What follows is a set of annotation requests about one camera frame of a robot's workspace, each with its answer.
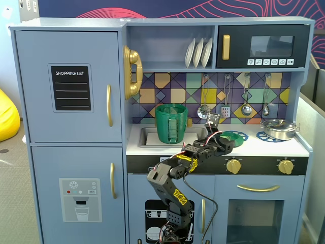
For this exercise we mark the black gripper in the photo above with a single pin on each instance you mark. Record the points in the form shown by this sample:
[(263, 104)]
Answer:
[(226, 147)]

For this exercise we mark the green round lid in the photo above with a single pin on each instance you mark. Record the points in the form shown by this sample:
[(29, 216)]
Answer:
[(240, 141)]

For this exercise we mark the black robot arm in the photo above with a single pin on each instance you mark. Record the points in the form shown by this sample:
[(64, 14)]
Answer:
[(162, 183)]

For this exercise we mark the steel pot with lid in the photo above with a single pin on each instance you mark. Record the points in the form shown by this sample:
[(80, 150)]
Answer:
[(279, 132)]

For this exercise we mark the gold stove knob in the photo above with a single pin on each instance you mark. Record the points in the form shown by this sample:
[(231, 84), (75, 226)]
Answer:
[(233, 166), (286, 167)]

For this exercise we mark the steel slotted spatula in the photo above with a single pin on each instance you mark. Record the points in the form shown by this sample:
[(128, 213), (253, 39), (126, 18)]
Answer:
[(225, 111)]

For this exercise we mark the steel skimmer spoon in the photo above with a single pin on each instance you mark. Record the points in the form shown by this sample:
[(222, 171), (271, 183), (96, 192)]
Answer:
[(203, 111)]

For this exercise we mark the steel ladle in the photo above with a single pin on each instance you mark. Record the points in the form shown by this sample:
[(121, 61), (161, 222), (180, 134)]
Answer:
[(246, 109)]

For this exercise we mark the gold toy faucet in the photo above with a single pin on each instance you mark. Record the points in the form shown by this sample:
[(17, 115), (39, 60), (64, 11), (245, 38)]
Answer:
[(189, 122)]

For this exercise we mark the steel serving spoon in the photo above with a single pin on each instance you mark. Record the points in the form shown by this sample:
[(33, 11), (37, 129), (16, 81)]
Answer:
[(265, 110)]

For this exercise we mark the green ribbed container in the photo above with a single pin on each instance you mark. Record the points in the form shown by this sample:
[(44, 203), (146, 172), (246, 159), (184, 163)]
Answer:
[(165, 124)]

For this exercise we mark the blue oven door with window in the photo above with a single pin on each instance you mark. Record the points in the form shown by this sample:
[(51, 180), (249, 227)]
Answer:
[(221, 216)]

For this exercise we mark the light grey desk divider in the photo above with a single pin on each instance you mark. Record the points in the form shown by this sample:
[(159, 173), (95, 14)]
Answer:
[(314, 152)]

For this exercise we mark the white toy plate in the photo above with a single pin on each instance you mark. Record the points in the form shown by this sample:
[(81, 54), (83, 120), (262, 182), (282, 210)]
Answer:
[(189, 54), (207, 53), (197, 54)]

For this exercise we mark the blue dishwasher door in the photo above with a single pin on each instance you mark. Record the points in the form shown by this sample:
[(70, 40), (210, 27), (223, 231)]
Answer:
[(137, 188)]

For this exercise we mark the black microwave door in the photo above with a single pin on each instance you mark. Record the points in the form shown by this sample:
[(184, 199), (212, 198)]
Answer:
[(238, 33)]

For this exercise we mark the gold toy phone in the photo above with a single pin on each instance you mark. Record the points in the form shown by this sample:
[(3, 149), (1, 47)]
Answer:
[(133, 56)]

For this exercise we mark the blue fridge door with dispenser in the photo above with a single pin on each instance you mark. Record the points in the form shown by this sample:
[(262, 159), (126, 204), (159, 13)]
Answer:
[(50, 165)]

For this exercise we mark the blue wooden toy kitchen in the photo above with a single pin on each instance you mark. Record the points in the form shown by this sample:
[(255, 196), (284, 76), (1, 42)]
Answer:
[(76, 25)]

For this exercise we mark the blue fridge door with list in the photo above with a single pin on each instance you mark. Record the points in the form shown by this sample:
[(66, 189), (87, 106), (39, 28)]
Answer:
[(33, 101)]

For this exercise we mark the yellow beanbag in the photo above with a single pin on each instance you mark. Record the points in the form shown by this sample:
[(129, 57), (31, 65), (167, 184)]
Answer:
[(7, 119)]

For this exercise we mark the black floor socket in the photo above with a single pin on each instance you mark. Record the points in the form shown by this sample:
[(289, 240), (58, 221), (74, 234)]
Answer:
[(3, 151)]

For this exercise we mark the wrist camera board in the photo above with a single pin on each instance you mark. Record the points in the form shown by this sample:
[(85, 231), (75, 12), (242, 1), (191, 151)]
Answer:
[(212, 119)]

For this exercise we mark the grey wall outlet panel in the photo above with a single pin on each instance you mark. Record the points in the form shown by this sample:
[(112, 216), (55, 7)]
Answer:
[(29, 5)]

